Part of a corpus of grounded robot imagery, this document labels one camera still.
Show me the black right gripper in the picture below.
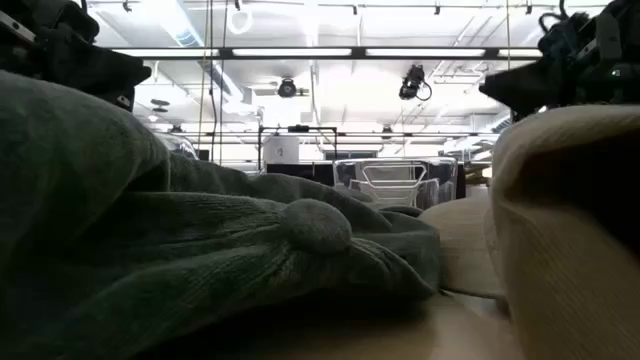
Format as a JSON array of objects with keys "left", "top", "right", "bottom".
[{"left": 478, "top": 0, "right": 640, "bottom": 121}]

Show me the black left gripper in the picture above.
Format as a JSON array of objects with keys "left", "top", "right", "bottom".
[{"left": 0, "top": 0, "right": 152, "bottom": 112}]

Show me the dark green cap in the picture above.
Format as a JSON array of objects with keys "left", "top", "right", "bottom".
[
  {"left": 0, "top": 192, "right": 442, "bottom": 360},
  {"left": 377, "top": 203, "right": 426, "bottom": 219},
  {"left": 0, "top": 69, "right": 394, "bottom": 281}
]

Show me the beige cap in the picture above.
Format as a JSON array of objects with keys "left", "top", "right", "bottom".
[
  {"left": 488, "top": 103, "right": 640, "bottom": 360},
  {"left": 418, "top": 193, "right": 507, "bottom": 300}
]

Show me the white box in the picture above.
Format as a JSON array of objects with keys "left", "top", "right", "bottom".
[{"left": 263, "top": 135, "right": 301, "bottom": 165}]

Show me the hanging black cable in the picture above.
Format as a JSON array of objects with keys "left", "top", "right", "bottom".
[{"left": 207, "top": 0, "right": 218, "bottom": 164}]

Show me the black ceiling camera with cable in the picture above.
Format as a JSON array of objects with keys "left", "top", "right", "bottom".
[{"left": 398, "top": 63, "right": 434, "bottom": 102}]

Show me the white hanging ring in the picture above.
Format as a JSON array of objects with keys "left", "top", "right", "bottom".
[{"left": 226, "top": 5, "right": 254, "bottom": 36}]

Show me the round black ceiling camera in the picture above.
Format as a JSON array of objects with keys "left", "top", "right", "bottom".
[{"left": 277, "top": 77, "right": 299, "bottom": 100}]

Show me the black overhead frame beam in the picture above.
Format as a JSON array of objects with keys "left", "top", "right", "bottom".
[{"left": 110, "top": 46, "right": 545, "bottom": 62}]

